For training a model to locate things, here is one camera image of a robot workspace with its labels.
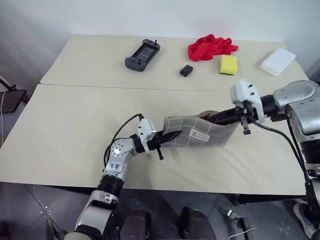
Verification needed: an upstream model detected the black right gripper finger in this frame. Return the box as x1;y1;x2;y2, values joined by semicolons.
210;107;239;121
214;114;240;125

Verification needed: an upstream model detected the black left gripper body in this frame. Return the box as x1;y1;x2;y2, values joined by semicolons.
146;136;165;162

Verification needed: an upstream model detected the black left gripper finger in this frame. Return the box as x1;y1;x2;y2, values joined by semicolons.
161;135;181;147
160;129;184;142

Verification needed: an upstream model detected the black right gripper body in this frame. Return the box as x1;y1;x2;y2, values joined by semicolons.
235;100;255;136

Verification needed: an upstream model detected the grey plaid pouch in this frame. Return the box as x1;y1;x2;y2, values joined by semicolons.
159;109;238;149

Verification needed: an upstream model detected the yellow sponge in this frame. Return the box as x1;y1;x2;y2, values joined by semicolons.
219;55;239;76

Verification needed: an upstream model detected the small black charger block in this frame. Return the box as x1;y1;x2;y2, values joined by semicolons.
178;64;194;79

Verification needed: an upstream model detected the white plastic lidded box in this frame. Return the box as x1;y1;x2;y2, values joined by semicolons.
259;47;297;77

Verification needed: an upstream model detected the red fabric ribbon bundle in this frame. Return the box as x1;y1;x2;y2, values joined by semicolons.
187;33;240;63

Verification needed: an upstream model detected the dark rounded shape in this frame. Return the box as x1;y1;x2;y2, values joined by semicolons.
179;206;219;240
121;208;149;240

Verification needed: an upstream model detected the grey handheld game controller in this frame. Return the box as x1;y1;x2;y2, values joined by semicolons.
124;38;161;72

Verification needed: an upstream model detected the small white green clip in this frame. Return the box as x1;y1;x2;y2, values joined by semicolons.
225;209;239;220

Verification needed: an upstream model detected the grey white sneaker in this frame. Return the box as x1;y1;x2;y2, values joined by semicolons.
292;201;319;239

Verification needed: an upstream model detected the black mesh stand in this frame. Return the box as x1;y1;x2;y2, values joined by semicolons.
0;84;28;115

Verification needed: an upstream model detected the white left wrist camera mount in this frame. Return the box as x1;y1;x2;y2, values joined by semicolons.
136;118;157;154

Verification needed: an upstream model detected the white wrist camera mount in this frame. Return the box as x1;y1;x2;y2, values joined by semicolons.
229;79;266;124
136;118;157;154

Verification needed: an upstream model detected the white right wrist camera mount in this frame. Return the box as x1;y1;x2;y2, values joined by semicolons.
229;79;266;124

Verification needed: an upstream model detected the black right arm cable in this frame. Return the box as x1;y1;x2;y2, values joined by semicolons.
249;113;313;198

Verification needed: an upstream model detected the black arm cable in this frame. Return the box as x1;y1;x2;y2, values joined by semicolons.
249;113;313;198
103;113;146;173

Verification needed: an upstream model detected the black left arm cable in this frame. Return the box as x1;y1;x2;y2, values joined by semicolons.
103;113;146;173

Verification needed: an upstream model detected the black metal bracket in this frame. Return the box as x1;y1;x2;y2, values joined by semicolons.
234;216;253;240

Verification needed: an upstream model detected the thin white cable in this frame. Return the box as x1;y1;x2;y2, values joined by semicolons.
0;91;7;116

